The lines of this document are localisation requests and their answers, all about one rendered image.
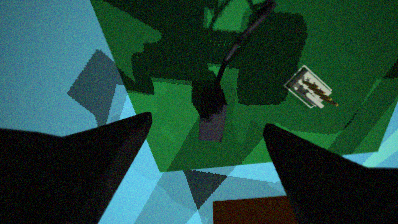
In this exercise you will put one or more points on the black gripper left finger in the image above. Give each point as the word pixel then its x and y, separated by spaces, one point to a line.
pixel 80 172

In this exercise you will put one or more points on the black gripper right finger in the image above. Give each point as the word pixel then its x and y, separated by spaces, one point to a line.
pixel 325 188

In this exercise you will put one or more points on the green circuit board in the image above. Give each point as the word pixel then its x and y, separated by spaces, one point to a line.
pixel 324 70

